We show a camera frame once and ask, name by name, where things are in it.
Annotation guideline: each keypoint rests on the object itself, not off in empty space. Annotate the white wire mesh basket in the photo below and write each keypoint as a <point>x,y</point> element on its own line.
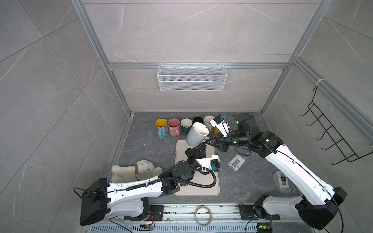
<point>180,78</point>

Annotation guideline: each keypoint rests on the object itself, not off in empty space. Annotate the white plush dog toy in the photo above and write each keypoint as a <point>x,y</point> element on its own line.
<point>141,171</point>

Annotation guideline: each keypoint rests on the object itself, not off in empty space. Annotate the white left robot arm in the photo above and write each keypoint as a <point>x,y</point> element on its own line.
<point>130,200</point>

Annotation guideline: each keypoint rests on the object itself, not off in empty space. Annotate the light green mug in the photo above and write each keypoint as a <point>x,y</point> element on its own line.
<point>207,120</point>

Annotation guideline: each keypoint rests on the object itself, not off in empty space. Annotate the pink ghost pattern mug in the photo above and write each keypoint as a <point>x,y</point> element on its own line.
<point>174,127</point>

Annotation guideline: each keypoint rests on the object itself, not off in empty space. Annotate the black wire hook rack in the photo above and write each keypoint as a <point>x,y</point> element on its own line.
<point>330,130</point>

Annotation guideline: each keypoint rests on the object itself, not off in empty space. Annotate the dark green mug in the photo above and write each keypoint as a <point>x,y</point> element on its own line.
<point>186,125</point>

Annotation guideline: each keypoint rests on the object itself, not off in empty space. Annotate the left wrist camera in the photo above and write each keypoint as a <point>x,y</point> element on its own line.
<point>209,164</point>

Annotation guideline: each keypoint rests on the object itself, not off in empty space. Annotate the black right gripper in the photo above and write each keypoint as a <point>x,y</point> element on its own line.
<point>220,140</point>

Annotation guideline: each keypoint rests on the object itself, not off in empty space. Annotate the black mug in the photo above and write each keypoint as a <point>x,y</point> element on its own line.
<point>198,119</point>

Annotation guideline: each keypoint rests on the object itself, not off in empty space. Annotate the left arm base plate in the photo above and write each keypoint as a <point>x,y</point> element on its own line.
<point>153,211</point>

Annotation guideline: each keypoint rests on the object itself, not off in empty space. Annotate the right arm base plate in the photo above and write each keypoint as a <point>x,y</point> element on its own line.
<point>252,212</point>

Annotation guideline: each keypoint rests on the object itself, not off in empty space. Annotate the blue butterfly mug yellow inside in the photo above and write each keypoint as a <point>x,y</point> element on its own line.
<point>162,128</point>

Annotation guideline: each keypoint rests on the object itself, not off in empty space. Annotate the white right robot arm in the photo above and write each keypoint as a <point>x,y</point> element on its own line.
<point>319,202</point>

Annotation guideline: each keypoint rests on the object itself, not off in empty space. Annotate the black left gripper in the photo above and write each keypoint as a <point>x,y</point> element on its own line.
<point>200,152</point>

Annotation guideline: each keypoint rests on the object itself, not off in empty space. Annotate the grey mug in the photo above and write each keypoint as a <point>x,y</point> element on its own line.
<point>197,134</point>

